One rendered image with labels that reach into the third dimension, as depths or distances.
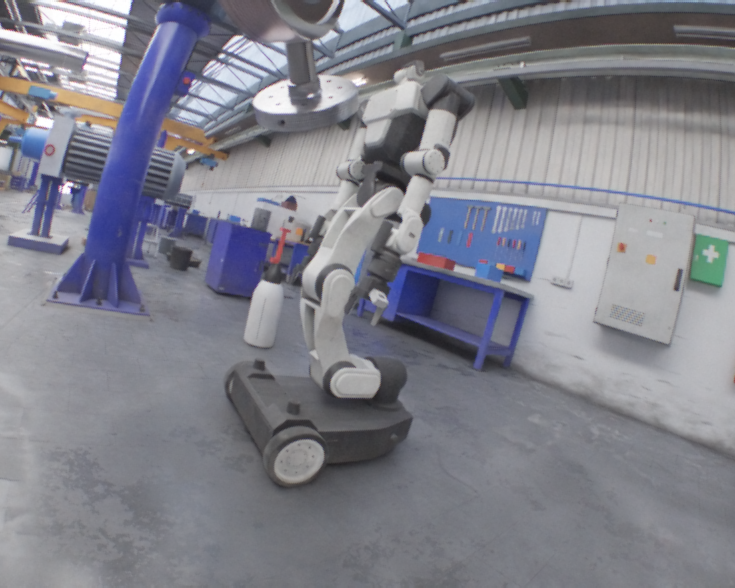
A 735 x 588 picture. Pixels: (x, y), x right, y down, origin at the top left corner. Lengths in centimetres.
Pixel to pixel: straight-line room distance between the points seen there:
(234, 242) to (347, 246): 275
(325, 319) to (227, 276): 280
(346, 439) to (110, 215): 206
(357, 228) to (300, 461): 76
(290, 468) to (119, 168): 214
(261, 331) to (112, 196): 135
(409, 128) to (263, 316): 156
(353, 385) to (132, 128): 214
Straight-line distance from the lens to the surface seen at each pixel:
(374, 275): 109
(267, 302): 240
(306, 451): 115
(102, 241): 268
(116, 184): 266
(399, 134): 130
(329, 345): 129
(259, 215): 408
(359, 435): 129
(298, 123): 66
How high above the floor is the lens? 71
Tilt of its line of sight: 5 degrees down
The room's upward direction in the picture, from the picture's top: 15 degrees clockwise
